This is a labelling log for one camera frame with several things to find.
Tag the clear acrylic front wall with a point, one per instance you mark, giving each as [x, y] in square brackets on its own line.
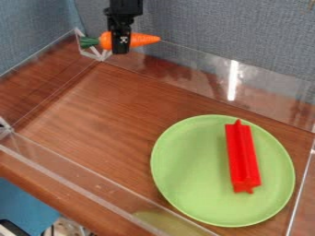
[85, 195]

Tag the clear acrylic back wall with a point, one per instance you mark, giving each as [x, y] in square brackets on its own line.
[255, 89]

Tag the red plastic block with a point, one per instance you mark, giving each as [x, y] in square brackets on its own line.
[244, 172]

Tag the clear acrylic left wall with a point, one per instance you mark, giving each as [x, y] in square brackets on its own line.
[33, 80]

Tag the clear acrylic wall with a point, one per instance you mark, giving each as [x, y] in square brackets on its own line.
[255, 89]
[33, 80]
[85, 195]

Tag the orange toy carrot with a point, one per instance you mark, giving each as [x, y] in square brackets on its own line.
[139, 39]

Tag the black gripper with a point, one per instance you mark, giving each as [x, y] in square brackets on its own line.
[120, 14]

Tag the green round plate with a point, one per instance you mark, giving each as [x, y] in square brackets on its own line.
[188, 166]

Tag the clear acrylic corner bracket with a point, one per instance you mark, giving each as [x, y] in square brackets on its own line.
[92, 52]

